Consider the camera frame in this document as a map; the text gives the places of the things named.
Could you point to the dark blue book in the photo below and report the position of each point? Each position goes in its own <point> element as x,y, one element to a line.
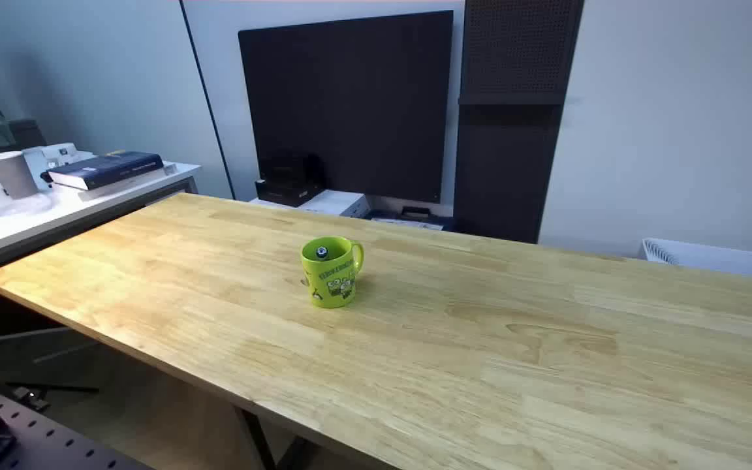
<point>106,169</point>

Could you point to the black metal table leg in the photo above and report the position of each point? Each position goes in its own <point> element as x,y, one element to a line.
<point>259,439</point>

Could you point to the black marker pen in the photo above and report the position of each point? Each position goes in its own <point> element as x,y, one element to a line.
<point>322,252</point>

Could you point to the large black monitor screen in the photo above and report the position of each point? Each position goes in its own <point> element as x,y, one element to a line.
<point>352,94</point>

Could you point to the small white flat box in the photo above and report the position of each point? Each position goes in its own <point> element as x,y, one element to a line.
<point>335,202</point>

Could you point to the dark brown tall cabinet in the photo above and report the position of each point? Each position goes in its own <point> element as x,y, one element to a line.
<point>509,132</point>

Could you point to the white side table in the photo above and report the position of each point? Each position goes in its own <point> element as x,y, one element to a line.
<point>37,222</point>

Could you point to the white plastic bin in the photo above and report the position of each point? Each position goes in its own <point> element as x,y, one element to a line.
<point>716,257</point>

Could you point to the black device under monitor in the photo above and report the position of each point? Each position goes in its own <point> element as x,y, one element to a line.
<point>288,183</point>

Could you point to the black perforated mounting board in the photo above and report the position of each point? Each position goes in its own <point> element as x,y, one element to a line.
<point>41,439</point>

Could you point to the yellow-green plastic mug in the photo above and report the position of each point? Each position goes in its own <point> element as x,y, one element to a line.
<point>332,281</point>

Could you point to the grey paper cup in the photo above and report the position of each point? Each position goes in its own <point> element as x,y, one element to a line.
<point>11,174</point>

